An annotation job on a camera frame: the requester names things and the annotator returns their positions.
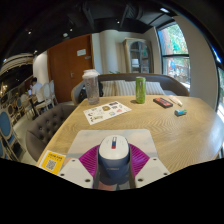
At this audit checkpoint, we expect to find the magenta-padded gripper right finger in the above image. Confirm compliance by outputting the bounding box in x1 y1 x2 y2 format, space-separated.
128 143 172 189

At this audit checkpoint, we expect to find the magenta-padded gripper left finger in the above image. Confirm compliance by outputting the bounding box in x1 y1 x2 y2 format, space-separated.
58 143 102 190

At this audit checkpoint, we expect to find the white and navy computer mouse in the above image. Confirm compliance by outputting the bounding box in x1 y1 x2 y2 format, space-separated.
97 134 132 186

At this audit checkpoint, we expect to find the light grey mouse pad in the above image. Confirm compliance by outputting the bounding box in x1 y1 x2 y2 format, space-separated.
65 128 159 168

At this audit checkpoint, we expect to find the yellow code sticker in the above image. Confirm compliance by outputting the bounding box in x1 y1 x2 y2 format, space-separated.
38 149 67 176

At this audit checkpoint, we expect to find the white sticker sheet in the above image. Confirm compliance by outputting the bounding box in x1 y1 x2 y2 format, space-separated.
82 100 132 126

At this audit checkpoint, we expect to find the grey tufted armchair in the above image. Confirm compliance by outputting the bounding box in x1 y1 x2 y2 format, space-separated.
25 104 78 163

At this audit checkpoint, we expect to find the black and red box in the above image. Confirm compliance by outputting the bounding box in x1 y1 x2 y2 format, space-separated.
152 97 174 109

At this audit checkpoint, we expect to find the small green and blue pack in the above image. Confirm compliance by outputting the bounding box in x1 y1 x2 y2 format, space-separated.
174 108 188 117

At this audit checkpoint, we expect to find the black backpack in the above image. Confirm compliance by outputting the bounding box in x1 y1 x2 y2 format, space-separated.
77 82 105 103

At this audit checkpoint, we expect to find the green drink can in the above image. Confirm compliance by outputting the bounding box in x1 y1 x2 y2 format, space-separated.
135 76 147 104

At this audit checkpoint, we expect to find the clear plastic wrapped snack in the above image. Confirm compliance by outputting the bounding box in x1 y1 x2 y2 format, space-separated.
168 94 184 108

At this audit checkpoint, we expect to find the clear shaker bottle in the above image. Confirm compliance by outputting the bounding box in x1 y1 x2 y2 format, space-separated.
81 68 101 106

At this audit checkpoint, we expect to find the striped cushion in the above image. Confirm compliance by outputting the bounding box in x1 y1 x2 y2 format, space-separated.
100 79 137 98
133 80 166 96

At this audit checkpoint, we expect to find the white chair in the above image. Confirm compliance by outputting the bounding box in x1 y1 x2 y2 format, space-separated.
39 79 58 108

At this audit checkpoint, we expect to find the grey curved sofa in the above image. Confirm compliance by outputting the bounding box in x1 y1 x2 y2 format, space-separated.
70 72 190 105

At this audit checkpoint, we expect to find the person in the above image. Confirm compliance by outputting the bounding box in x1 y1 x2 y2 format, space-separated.
28 77 44 104

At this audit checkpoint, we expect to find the group of blue chairs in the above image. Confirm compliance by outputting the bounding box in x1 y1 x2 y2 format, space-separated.
0 94 31 161

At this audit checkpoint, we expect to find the brown wooden door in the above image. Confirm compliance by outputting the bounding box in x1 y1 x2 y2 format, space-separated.
46 33 95 104

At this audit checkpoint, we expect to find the glass-door wooden cabinet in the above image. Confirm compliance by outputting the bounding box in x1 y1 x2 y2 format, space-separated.
123 37 155 75

